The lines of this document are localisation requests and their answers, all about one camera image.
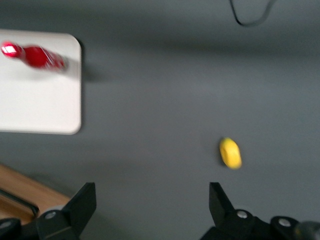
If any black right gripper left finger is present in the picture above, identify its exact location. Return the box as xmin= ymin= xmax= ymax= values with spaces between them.
xmin=35 ymin=181 xmax=98 ymax=240

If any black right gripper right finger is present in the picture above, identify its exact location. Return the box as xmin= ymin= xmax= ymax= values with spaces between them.
xmin=199 ymin=181 xmax=271 ymax=240

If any red coke bottle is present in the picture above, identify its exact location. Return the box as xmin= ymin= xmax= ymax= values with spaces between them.
xmin=0 ymin=40 xmax=69 ymax=73

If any beige rectangular tray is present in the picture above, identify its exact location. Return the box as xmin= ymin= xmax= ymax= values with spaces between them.
xmin=0 ymin=28 xmax=83 ymax=136

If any wooden drawer cabinet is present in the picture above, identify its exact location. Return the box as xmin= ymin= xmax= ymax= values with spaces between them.
xmin=0 ymin=163 xmax=73 ymax=226

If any yellow lemon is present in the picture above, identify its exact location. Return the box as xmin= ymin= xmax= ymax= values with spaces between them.
xmin=218 ymin=136 xmax=243 ymax=171

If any short black drawer handle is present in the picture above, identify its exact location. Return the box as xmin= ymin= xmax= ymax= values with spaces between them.
xmin=0 ymin=187 xmax=40 ymax=219

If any wooden drawer with short handle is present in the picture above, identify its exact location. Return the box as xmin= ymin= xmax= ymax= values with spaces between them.
xmin=0 ymin=163 xmax=73 ymax=226

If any thin black looped cable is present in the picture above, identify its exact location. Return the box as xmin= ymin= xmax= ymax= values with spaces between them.
xmin=229 ymin=0 xmax=275 ymax=27

